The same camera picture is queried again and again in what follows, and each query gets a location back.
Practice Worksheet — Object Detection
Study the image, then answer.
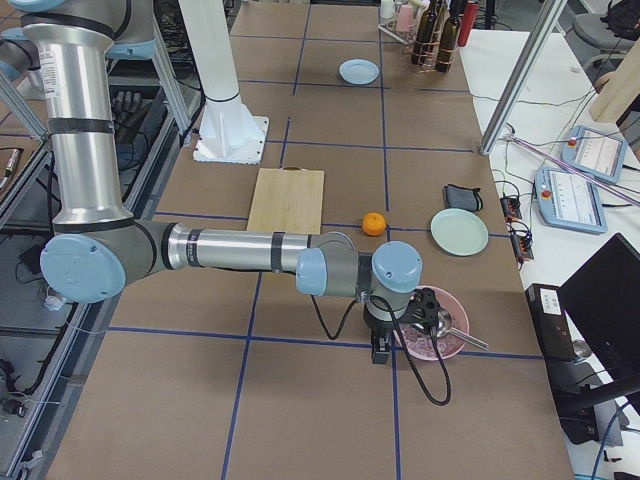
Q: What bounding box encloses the copper wire bottle rack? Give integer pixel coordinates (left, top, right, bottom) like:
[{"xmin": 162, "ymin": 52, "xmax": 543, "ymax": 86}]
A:
[{"xmin": 377, "ymin": 5, "xmax": 461, "ymax": 73}]

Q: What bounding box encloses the pink bowl with ice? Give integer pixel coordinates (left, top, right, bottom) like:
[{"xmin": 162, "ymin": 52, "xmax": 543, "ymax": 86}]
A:
[{"xmin": 400, "ymin": 285, "xmax": 470, "ymax": 361}]

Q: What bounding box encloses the folded grey cloth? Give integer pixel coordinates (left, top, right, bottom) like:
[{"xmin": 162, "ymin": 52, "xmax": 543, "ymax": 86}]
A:
[{"xmin": 443, "ymin": 184, "xmax": 484, "ymax": 212}]

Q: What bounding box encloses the black desktop box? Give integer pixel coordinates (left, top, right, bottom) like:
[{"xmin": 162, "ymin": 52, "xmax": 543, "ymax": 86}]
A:
[{"xmin": 525, "ymin": 283, "xmax": 576, "ymax": 362}]

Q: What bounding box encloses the near blue teach pendant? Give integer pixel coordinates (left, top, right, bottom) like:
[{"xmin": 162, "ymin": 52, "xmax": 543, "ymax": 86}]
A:
[{"xmin": 535, "ymin": 166, "xmax": 607, "ymax": 235}]

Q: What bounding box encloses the aluminium frame post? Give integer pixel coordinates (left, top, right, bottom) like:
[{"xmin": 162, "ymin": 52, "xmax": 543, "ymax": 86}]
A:
[{"xmin": 479, "ymin": 0, "xmax": 567, "ymax": 156}]

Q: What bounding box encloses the blue teach pendant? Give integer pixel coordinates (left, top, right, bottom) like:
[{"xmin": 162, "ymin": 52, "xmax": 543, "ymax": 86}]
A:
[
  {"xmin": 561, "ymin": 125, "xmax": 628, "ymax": 184},
  {"xmin": 535, "ymin": 166, "xmax": 607, "ymax": 235}
]

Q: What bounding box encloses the pink cup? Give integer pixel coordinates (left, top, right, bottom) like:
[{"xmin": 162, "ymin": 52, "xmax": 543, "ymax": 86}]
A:
[{"xmin": 395, "ymin": 4, "xmax": 414, "ymax": 33}]

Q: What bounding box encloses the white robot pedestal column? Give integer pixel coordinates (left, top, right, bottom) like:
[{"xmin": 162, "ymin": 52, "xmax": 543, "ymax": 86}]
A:
[{"xmin": 179, "ymin": 0, "xmax": 269, "ymax": 165}]

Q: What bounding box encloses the light blue plate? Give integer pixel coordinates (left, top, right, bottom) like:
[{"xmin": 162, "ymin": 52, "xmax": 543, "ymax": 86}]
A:
[{"xmin": 339, "ymin": 58, "xmax": 379, "ymax": 85}]

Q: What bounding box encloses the dark wine bottle right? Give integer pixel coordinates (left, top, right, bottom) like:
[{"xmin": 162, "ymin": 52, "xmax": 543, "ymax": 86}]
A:
[{"xmin": 435, "ymin": 0, "xmax": 463, "ymax": 73}]

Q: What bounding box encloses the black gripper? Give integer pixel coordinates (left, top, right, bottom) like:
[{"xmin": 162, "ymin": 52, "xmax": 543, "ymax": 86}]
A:
[{"xmin": 363, "ymin": 301, "xmax": 399, "ymax": 365}]

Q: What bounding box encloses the mint green plate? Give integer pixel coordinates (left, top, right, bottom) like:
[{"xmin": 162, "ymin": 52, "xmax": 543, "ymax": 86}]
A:
[{"xmin": 430, "ymin": 208, "xmax": 489, "ymax": 256}]

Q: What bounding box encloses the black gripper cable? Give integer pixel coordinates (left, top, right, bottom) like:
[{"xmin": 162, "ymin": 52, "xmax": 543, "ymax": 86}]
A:
[{"xmin": 309, "ymin": 292, "xmax": 454, "ymax": 406}]

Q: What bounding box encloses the black orange connector block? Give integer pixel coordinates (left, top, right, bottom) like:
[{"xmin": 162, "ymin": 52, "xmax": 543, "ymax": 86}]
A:
[{"xmin": 500, "ymin": 196, "xmax": 522, "ymax": 221}]

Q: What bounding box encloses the metal scoop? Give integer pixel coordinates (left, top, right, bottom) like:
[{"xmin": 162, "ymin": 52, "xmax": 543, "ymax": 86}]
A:
[{"xmin": 435, "ymin": 308, "xmax": 489, "ymax": 351}]

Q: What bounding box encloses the dark wine bottle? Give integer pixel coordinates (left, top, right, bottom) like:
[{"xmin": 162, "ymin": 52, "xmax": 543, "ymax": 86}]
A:
[
  {"xmin": 435, "ymin": 0, "xmax": 463, "ymax": 73},
  {"xmin": 410, "ymin": 0, "xmax": 442, "ymax": 65}
]

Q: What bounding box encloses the dark wine bottle left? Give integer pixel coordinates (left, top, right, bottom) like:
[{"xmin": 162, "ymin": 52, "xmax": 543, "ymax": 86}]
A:
[{"xmin": 410, "ymin": 0, "xmax": 442, "ymax": 65}]

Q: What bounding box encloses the bamboo cutting board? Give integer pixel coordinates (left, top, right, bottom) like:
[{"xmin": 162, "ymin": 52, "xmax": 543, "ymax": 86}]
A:
[{"xmin": 246, "ymin": 168, "xmax": 325, "ymax": 234}]

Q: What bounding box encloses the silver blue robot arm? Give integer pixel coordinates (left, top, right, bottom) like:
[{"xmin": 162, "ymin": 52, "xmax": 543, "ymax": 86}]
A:
[{"xmin": 16, "ymin": 1, "xmax": 422, "ymax": 364}]

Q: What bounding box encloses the orange mandarin fruit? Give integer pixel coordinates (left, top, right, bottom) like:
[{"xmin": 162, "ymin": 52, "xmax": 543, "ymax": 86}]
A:
[{"xmin": 361, "ymin": 212, "xmax": 387, "ymax": 237}]

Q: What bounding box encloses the black computer monitor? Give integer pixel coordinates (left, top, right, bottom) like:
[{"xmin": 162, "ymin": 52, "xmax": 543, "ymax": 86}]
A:
[{"xmin": 558, "ymin": 233, "xmax": 639, "ymax": 379}]

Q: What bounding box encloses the far blue teach pendant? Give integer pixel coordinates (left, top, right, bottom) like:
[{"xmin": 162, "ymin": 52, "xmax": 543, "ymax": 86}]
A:
[{"xmin": 561, "ymin": 125, "xmax": 628, "ymax": 184}]

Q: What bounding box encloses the red bottle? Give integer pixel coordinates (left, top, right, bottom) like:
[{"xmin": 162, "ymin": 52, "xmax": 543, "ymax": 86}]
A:
[{"xmin": 457, "ymin": 0, "xmax": 480, "ymax": 47}]

